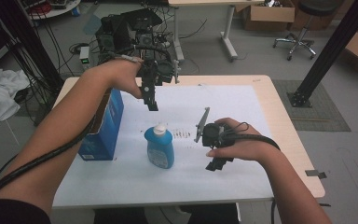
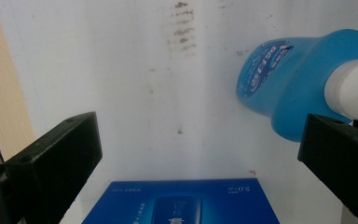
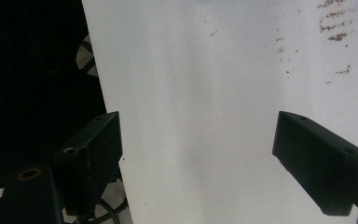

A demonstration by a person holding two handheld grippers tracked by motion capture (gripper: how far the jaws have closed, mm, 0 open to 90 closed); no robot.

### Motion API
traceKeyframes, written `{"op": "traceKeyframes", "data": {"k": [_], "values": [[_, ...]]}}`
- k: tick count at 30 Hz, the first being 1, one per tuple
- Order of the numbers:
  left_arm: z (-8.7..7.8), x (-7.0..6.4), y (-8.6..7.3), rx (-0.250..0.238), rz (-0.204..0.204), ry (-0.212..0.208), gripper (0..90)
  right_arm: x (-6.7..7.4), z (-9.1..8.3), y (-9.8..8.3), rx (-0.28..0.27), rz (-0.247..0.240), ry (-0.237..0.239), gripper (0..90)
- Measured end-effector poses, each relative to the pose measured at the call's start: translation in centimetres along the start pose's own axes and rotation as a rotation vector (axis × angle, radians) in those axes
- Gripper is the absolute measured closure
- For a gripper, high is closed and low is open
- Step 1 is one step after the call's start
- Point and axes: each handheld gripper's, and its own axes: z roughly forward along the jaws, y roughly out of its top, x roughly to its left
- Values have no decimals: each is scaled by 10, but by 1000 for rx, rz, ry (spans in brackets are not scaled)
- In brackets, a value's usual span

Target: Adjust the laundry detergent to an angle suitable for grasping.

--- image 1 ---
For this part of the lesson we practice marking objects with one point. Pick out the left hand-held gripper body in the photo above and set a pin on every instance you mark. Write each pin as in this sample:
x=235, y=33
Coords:
x=164, y=70

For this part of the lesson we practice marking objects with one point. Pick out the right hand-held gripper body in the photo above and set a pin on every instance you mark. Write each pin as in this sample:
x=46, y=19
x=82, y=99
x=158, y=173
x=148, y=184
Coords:
x=211, y=135

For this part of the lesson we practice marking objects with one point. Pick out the blue dish soap bottle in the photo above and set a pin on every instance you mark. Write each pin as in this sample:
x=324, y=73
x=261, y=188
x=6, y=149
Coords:
x=160, y=149

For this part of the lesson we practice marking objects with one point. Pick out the blue cardboard carton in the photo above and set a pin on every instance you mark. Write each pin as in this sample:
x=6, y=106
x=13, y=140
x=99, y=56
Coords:
x=104, y=130

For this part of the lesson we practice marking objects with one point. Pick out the person's right hand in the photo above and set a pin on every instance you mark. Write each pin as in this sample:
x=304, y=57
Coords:
x=245, y=146

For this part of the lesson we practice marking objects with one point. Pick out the person's left hand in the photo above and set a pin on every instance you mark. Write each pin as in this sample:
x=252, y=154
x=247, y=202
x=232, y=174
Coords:
x=122, y=74

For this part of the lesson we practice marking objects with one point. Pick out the white table mat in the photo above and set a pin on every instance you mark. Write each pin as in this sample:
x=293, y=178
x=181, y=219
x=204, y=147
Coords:
x=180, y=183

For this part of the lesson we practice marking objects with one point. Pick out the black computer equipment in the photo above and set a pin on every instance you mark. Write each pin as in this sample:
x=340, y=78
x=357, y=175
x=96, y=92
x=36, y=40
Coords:
x=127, y=31

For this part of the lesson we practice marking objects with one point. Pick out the white power unit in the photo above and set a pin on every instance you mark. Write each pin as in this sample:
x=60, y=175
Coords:
x=85, y=56

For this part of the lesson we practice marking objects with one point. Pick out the white-legged desk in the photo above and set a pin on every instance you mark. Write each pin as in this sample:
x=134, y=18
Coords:
x=228, y=31

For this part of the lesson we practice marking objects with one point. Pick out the grey floor mat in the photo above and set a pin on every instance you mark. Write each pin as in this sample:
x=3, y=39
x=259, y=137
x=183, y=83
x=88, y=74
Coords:
x=320, y=109

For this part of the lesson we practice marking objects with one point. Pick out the open cardboard box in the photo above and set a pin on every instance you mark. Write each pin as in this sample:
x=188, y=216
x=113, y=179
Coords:
x=272, y=12

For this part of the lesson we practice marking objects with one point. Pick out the round white table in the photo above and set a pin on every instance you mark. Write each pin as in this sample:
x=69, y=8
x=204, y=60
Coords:
x=54, y=7

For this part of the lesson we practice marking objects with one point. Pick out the black office chair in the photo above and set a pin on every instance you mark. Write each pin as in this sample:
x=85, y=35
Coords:
x=301, y=37

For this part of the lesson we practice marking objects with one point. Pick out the white crumpled cloth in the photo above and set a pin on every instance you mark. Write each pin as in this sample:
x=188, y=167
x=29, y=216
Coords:
x=0, y=93

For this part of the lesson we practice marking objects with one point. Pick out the person's dark sleeve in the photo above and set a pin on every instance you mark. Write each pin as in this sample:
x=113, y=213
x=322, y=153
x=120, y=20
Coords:
x=12, y=213

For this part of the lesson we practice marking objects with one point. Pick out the grey metal bracket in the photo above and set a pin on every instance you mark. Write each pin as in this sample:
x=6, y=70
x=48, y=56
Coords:
x=315, y=174

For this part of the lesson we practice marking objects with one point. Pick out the black metal frame post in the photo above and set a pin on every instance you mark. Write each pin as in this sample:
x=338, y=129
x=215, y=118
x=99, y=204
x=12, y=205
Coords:
x=28, y=40

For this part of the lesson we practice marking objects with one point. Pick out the black metal stand post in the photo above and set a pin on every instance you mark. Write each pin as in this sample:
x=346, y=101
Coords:
x=332, y=49

